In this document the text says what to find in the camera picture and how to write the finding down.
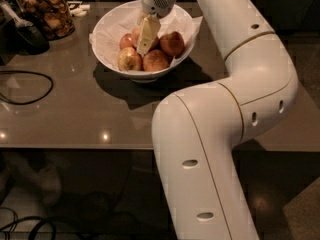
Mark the black scoop with silver handle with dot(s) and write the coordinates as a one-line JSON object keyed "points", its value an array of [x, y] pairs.
{"points": [[29, 36]]}

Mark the white ceramic bowl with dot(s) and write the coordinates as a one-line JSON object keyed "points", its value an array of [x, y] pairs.
{"points": [[110, 55]]}

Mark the small white objects on table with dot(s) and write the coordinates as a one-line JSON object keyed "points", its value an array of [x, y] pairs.
{"points": [[79, 10]]}

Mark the white paper liner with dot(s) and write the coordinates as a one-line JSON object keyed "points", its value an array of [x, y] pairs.
{"points": [[116, 24]]}

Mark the red apple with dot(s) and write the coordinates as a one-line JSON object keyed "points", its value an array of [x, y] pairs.
{"points": [[126, 41], [172, 44], [135, 37], [155, 60]]}

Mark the glass jar of dried slices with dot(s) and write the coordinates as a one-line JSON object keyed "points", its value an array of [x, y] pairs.
{"points": [[52, 17]]}

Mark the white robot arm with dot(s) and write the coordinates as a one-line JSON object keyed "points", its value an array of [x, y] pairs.
{"points": [[195, 129]]}

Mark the front left yellowish apple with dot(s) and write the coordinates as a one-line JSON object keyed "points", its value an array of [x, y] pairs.
{"points": [[129, 60]]}

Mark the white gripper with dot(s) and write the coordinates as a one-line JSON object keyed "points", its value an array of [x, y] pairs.
{"points": [[155, 2]]}

